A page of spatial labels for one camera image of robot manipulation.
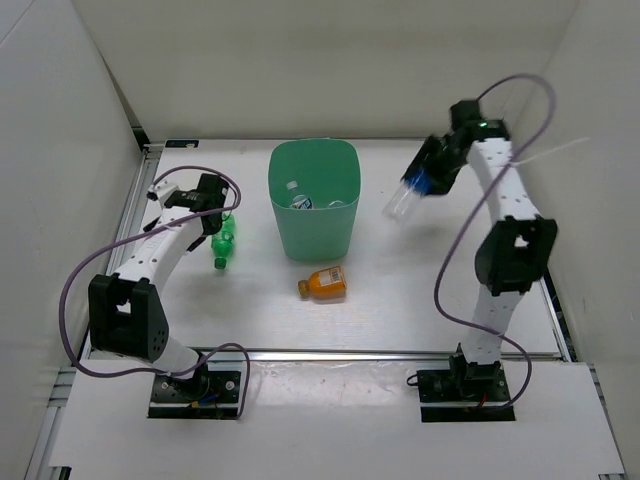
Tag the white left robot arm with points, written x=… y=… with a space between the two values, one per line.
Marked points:
x=126 y=316

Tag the green plastic bottle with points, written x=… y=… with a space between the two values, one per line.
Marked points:
x=223 y=243

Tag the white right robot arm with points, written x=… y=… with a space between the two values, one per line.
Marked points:
x=515 y=252

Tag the aluminium frame rail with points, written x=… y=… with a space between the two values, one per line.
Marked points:
x=131 y=220

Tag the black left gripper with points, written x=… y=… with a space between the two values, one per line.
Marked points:
x=195 y=244

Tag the orange plastic bottle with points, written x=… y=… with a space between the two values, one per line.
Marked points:
x=328 y=284

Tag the clear plastic bottle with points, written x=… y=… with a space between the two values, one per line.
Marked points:
x=297 y=199

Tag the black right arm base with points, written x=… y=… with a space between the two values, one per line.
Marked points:
x=445 y=399

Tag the blue label clear bottle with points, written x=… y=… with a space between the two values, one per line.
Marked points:
x=407 y=196

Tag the green plastic bin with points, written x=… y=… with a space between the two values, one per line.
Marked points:
x=326 y=170

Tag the white cable tie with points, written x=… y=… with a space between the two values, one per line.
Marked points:
x=551 y=151

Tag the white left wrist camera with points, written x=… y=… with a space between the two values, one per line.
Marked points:
x=161 y=191

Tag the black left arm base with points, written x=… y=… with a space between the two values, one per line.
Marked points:
x=214 y=394

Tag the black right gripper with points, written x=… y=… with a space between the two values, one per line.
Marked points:
x=440 y=184

